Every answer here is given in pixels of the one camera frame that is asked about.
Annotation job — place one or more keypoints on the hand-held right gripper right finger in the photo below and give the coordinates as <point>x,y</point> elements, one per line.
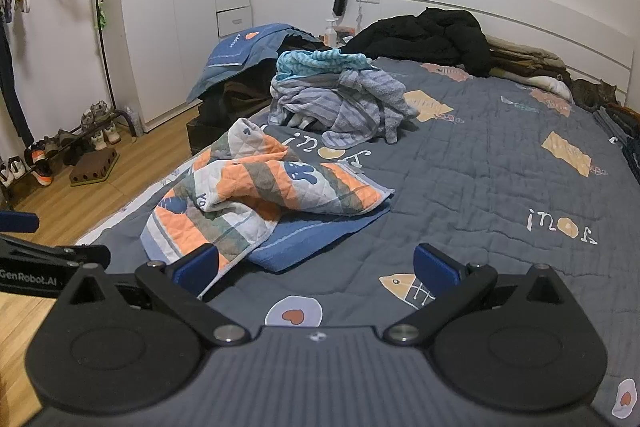
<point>436,264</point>

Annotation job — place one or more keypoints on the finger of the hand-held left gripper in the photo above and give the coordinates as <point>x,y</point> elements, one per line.
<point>17,222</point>
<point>55,252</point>

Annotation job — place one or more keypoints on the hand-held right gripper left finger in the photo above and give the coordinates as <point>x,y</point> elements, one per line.
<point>197,266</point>

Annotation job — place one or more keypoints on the blue orange quilted pillowcase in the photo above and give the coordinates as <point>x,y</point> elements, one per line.
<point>240,187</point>

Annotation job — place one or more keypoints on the black clothes rack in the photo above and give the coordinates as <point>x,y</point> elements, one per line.
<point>101,57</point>

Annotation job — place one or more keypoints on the stack of folded dark clothes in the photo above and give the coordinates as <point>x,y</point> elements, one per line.
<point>622,137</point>

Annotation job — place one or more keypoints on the grey printed bedspread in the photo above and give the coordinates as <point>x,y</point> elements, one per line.
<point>475,187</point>

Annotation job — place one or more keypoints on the brown hexagonal box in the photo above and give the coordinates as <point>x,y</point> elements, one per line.
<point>92,169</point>

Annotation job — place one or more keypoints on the row of shoes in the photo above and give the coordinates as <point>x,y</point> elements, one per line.
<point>102,122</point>

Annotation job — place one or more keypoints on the hanging dark pants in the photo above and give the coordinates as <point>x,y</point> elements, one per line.
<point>10,77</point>

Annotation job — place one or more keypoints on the clear plastic bottle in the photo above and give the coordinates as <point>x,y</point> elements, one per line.
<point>132,122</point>

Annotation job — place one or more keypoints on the dark cloth pile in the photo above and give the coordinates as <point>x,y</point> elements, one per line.
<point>235,102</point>

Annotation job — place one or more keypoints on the white pillow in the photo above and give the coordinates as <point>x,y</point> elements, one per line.
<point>550,87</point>

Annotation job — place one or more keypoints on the green hanging item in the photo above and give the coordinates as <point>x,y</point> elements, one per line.
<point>102,14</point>

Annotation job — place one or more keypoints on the black jacket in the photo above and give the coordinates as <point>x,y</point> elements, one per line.
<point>425,37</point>

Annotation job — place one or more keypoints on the tabby cat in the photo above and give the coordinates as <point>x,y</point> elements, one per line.
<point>592,96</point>

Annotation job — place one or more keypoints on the teal striped fleece garment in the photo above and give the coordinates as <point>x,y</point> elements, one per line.
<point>310,62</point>

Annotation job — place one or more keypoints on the white wardrobe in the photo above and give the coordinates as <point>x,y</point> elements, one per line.
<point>165,32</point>

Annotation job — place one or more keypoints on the white pump bottle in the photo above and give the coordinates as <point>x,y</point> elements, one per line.
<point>330,34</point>

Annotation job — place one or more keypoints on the white headboard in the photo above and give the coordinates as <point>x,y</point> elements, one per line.
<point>525,7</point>

